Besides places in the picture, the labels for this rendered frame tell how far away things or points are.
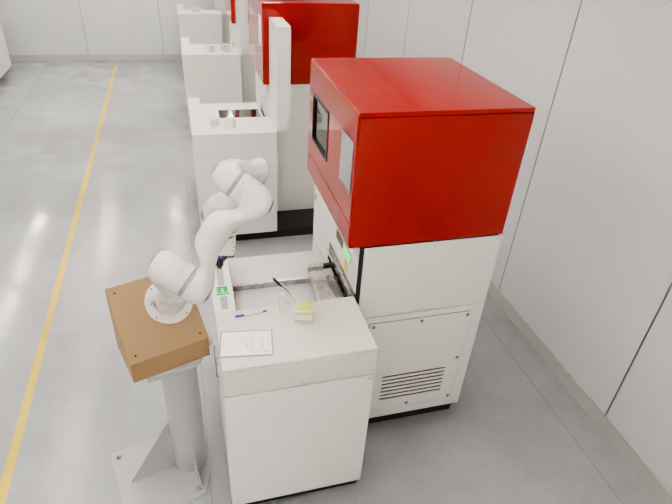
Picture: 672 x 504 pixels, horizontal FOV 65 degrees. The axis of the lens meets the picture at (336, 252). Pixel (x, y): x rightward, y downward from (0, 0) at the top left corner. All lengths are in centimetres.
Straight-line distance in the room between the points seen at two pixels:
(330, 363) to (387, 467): 100
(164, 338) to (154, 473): 96
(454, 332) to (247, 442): 117
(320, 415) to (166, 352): 70
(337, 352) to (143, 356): 76
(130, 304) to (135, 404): 118
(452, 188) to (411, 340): 85
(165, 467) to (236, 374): 103
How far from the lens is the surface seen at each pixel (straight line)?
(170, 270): 189
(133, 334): 226
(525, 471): 321
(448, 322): 277
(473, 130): 223
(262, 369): 211
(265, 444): 246
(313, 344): 218
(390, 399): 303
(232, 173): 177
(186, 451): 286
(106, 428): 329
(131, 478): 304
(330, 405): 236
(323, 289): 260
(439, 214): 235
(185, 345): 227
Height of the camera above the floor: 246
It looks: 33 degrees down
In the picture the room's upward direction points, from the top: 4 degrees clockwise
